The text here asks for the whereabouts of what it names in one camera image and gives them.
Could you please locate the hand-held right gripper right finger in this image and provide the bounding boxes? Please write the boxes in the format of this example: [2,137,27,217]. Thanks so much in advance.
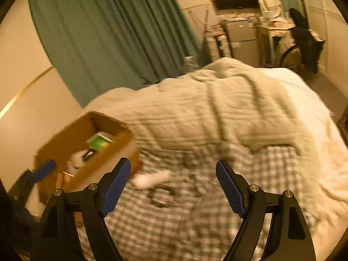
[216,159,317,261]

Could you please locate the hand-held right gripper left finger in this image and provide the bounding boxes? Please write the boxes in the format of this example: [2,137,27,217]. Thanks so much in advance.
[30,158,132,261]

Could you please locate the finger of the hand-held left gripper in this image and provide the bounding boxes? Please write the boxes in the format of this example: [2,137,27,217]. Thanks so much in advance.
[29,159,58,183]

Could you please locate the tan long box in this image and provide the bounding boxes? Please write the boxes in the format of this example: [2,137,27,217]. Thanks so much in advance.
[56,171,74,191]

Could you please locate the brown cardboard box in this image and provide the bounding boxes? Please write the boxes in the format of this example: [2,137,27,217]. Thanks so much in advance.
[34,110,141,205]

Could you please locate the white rounded object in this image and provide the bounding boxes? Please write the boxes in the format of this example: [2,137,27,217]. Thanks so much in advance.
[66,150,88,169]

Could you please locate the green printed box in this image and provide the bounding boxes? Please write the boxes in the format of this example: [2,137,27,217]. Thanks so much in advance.
[86,132,114,152]

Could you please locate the checked bed sheet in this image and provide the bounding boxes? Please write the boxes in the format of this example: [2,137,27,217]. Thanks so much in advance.
[77,144,319,261]

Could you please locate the grey fluffy blanket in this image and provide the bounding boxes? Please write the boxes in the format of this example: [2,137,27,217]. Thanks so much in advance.
[84,58,335,153]

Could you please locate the cream bed cover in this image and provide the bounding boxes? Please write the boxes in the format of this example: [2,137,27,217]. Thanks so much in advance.
[258,67,348,261]

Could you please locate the clear plastic bottle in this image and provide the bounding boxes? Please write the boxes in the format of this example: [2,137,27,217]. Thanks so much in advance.
[184,56,199,73]

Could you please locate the white drawer tower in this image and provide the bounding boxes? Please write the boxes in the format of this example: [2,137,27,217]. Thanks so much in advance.
[206,32,232,61]

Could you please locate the wide green curtain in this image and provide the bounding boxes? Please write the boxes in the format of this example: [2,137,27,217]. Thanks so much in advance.
[27,0,207,109]

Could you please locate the grey mini fridge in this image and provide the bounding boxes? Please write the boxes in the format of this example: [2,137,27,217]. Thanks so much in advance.
[222,18,259,66]

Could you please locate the white vanity table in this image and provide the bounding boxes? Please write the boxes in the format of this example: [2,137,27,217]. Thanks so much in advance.
[256,22,296,67]

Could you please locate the black clothes on chair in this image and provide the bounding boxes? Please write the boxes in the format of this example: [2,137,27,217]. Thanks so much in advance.
[288,8,326,74]

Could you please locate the white oval vanity mirror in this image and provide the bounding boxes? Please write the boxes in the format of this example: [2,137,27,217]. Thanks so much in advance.
[258,0,282,17]

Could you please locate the white louvred wardrobe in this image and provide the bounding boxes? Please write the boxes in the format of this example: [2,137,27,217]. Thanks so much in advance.
[298,0,348,49]

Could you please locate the black ring strap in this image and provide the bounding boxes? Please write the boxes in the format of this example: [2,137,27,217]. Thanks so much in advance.
[147,186,177,209]

